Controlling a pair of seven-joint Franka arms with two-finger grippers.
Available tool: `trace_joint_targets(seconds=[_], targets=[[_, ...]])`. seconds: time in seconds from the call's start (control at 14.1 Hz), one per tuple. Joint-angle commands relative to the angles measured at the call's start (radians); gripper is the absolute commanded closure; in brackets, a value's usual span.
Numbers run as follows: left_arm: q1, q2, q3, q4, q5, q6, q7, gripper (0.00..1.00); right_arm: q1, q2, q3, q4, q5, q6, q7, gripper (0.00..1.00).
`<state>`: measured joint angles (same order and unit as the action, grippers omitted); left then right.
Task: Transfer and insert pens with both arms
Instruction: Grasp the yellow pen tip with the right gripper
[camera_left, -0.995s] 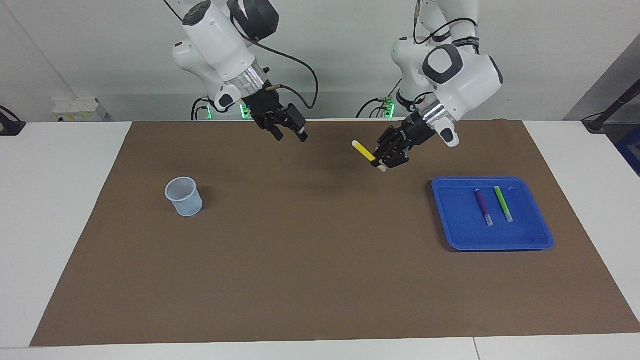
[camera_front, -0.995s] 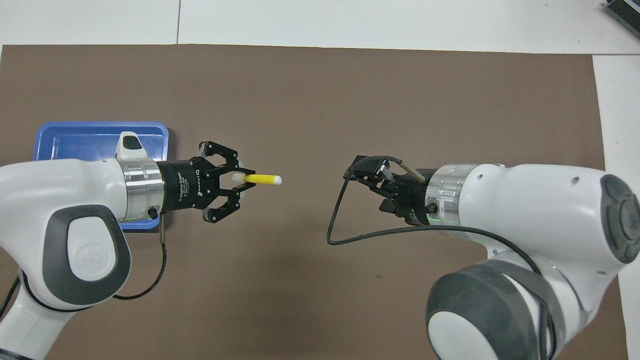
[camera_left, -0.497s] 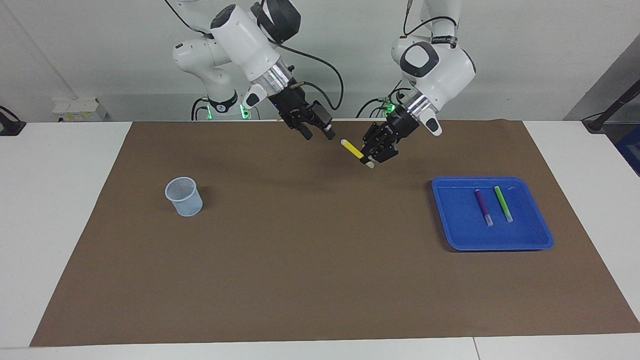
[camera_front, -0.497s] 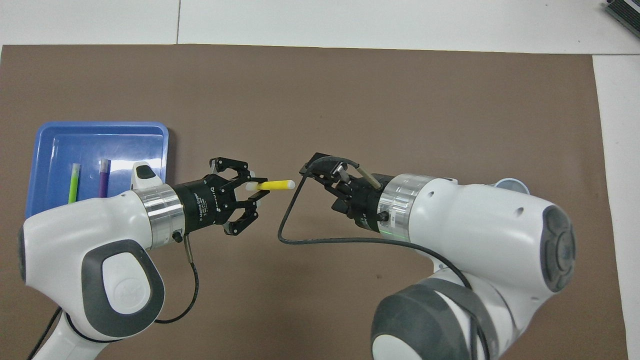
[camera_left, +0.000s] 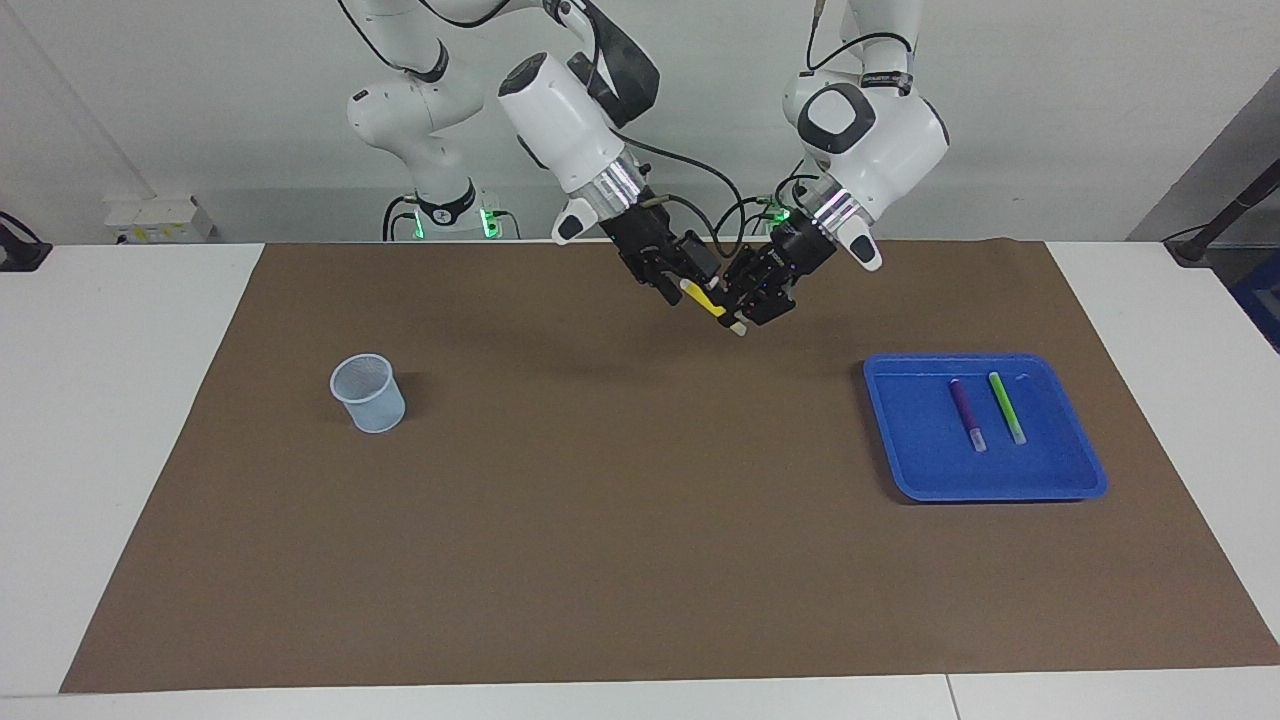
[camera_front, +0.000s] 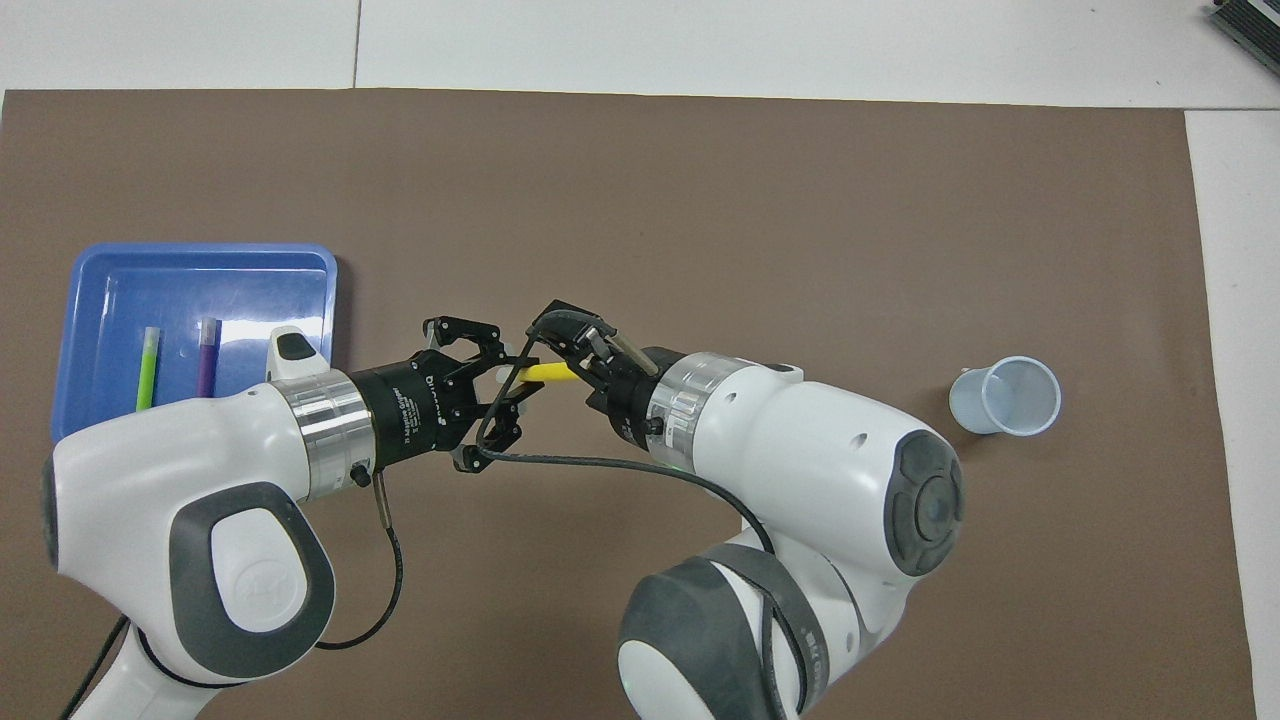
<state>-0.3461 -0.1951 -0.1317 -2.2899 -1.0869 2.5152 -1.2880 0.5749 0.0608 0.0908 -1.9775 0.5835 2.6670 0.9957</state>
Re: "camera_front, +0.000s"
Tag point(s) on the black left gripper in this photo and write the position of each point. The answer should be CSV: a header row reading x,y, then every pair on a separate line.
x,y
405,410

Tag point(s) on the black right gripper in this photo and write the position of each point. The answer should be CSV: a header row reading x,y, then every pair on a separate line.
x,y
622,400

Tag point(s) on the yellow pen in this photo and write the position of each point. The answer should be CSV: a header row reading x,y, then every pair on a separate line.
x,y
548,372

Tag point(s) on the purple pen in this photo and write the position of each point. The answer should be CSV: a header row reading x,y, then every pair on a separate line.
x,y
207,360

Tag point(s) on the green pen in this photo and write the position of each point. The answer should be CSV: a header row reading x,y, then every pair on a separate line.
x,y
148,370

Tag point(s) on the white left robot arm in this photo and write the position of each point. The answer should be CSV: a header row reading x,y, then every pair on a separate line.
x,y
150,470

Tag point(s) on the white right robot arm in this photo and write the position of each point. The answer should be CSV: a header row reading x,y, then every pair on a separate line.
x,y
820,470

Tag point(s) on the brown table mat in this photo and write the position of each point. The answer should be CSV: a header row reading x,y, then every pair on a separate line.
x,y
700,200

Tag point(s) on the blue plastic tray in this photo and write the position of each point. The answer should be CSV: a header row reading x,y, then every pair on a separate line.
x,y
200,290

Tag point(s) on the translucent plastic cup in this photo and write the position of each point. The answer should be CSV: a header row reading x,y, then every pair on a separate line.
x,y
975,405

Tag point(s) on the dark striped box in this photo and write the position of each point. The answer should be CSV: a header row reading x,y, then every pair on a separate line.
x,y
1255,20

